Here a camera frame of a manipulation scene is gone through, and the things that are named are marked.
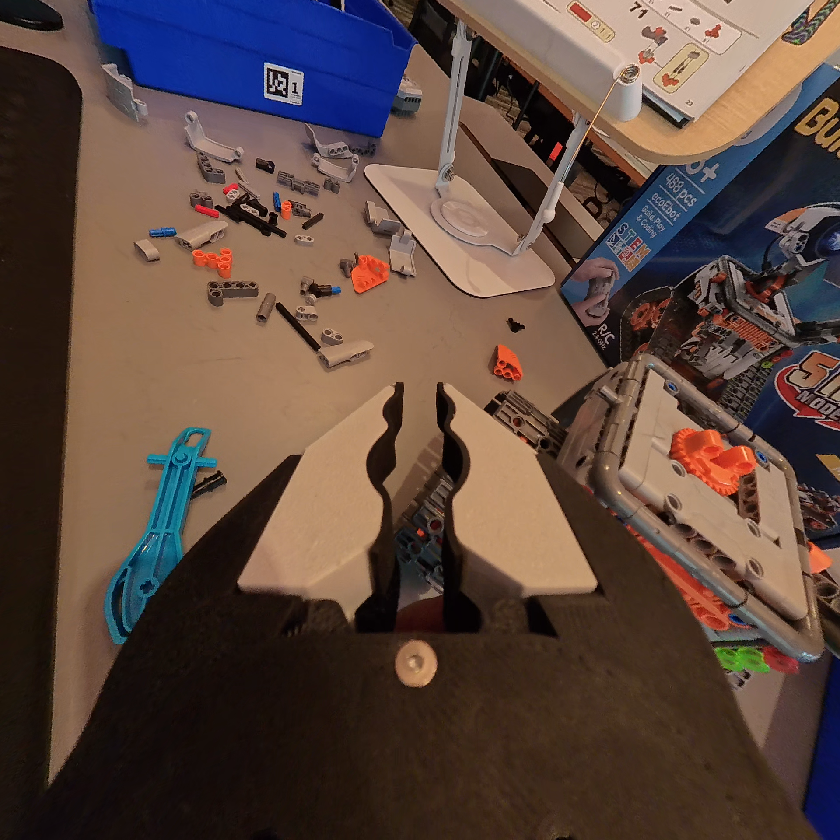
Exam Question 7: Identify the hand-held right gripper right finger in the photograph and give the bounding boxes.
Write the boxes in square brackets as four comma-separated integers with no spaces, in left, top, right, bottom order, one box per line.
[436,382,599,630]

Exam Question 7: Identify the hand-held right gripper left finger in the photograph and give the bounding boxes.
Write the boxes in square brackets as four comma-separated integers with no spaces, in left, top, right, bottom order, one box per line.
[238,382,406,632]

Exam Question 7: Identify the grey orange toy arm assembly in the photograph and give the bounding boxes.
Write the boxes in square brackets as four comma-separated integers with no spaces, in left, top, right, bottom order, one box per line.
[394,459,460,592]

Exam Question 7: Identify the grey orange tracked toy robot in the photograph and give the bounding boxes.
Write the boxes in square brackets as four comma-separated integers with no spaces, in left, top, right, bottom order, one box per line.
[486,354,840,690]

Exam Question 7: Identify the blue plastic parts bin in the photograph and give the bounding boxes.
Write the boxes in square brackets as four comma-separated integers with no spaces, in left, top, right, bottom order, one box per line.
[88,0,419,139]

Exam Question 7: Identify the blue plastic brick separator tool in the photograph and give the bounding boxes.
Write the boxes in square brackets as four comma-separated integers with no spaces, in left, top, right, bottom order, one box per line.
[105,427,219,645]

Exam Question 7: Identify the light grey panel piece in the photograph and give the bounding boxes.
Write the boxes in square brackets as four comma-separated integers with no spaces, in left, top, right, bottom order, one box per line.
[174,220,229,252]
[318,340,375,370]

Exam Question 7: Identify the black long axle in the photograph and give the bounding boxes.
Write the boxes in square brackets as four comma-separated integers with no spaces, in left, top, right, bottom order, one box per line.
[276,302,322,353]

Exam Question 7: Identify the wooden book stand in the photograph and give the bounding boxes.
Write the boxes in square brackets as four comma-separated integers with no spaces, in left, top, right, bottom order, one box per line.
[364,0,840,299]

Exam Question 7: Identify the orange translucent piece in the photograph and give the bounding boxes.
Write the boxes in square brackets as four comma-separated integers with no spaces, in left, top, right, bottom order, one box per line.
[350,254,391,294]

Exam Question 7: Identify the black long connector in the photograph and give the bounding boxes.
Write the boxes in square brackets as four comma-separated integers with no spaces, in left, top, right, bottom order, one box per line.
[215,193,288,238]

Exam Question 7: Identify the dark blue robot kit box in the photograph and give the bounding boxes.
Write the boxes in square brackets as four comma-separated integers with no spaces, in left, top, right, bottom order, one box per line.
[561,62,840,546]

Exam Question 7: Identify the open instruction booklet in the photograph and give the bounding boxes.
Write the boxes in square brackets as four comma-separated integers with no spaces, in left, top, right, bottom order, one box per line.
[545,0,815,126]

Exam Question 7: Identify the black rounded pad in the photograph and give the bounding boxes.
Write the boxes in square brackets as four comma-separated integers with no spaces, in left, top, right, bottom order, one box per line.
[0,0,64,32]

